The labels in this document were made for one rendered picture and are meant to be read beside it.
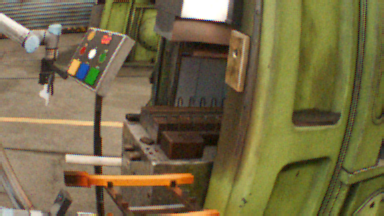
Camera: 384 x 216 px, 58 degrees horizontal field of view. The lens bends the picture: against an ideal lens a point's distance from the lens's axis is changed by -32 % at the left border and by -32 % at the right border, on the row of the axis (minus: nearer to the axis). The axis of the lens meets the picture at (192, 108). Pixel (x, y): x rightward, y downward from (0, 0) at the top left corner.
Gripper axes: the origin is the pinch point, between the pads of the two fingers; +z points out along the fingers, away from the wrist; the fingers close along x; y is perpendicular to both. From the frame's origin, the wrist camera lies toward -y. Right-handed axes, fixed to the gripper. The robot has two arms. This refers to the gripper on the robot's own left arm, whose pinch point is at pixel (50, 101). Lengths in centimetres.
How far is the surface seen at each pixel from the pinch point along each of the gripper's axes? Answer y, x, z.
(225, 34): -68, 20, -37
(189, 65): -61, -6, -19
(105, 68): -26.5, -17.2, -11.9
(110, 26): 4, -461, 36
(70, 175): -21, 66, 0
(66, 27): 137, -745, 79
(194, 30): -57, 23, -38
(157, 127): -50, 24, -4
